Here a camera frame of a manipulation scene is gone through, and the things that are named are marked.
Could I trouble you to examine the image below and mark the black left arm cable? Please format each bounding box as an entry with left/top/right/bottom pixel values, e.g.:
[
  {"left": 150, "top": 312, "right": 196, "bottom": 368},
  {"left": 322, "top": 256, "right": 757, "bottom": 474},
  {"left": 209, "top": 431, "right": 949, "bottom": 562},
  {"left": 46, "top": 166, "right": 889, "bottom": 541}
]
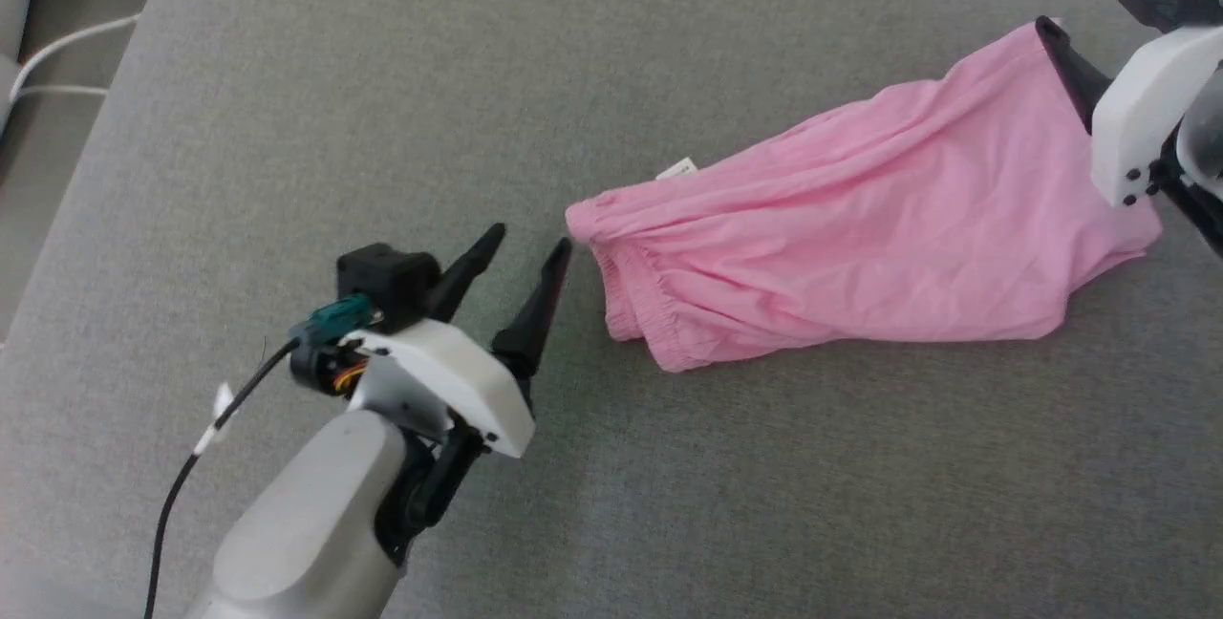
[{"left": 143, "top": 292, "right": 374, "bottom": 619}]

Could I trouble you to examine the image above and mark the white curved cable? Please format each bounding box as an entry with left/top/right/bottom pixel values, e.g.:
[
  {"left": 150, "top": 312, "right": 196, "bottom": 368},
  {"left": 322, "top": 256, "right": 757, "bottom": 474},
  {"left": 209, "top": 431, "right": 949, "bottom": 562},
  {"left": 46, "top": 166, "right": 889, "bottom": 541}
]
[{"left": 8, "top": 12, "right": 144, "bottom": 104}]

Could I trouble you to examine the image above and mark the pink garment with white label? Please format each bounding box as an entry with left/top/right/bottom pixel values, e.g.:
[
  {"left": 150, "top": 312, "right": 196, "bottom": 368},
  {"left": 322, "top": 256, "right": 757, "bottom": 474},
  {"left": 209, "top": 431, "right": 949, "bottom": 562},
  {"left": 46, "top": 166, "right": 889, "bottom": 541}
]
[{"left": 564, "top": 17, "right": 1165, "bottom": 374}]

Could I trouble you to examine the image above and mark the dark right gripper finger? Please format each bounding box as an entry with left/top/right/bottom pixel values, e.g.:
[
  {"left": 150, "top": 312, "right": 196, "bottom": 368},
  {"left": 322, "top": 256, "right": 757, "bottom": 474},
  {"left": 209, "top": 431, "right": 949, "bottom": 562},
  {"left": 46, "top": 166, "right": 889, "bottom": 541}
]
[
  {"left": 1113, "top": 0, "right": 1182, "bottom": 33},
  {"left": 1035, "top": 17, "right": 1115, "bottom": 133}
]

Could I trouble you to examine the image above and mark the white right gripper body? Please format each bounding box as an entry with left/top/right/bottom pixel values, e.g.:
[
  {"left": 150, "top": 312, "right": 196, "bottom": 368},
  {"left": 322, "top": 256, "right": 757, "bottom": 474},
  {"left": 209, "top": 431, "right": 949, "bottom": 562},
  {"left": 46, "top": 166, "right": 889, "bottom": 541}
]
[{"left": 1089, "top": 25, "right": 1223, "bottom": 209}]

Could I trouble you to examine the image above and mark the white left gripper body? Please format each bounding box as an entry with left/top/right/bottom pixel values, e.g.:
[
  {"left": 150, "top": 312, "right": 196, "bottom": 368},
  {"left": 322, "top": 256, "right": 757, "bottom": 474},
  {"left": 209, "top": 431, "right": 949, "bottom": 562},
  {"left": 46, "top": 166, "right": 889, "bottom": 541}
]
[{"left": 291, "top": 318, "right": 536, "bottom": 458}]

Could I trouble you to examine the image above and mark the grey fabric sofa cushion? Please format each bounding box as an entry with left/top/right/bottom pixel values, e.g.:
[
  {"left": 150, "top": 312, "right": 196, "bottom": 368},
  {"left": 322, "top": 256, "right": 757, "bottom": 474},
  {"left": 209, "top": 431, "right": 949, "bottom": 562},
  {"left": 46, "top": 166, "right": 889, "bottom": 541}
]
[{"left": 0, "top": 0, "right": 1223, "bottom": 619}]

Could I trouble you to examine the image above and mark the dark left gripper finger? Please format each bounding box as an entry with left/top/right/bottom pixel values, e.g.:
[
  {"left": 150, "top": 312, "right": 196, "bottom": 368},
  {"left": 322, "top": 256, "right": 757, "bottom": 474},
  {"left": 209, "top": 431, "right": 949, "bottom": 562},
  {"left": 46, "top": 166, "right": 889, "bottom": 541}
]
[
  {"left": 428, "top": 223, "right": 507, "bottom": 324},
  {"left": 491, "top": 237, "right": 574, "bottom": 381}
]

